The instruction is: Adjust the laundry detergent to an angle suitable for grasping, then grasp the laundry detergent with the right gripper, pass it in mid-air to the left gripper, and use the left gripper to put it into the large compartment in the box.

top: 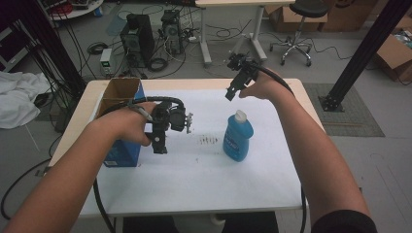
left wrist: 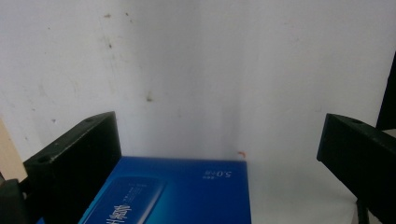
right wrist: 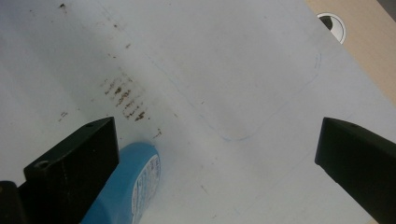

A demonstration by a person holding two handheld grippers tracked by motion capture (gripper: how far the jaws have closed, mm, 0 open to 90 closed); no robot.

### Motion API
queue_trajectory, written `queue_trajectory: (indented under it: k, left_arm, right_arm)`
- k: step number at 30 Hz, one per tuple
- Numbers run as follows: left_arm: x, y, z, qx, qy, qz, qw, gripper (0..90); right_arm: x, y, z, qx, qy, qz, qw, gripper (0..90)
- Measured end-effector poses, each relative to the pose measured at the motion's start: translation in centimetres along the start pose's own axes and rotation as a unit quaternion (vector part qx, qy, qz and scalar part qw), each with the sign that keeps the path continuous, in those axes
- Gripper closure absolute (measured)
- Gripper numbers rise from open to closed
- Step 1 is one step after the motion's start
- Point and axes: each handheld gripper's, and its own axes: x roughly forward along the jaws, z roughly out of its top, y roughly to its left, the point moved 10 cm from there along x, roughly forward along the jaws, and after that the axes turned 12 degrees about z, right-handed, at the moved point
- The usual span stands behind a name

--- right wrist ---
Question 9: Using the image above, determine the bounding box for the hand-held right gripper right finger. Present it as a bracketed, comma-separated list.
[314, 117, 396, 224]

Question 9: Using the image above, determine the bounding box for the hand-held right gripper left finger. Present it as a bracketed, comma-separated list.
[18, 117, 120, 224]

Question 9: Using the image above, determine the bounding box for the blue bottle with white label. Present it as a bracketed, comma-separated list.
[79, 142, 163, 224]

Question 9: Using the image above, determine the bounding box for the white round cable grommet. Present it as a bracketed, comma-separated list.
[317, 12, 347, 45]

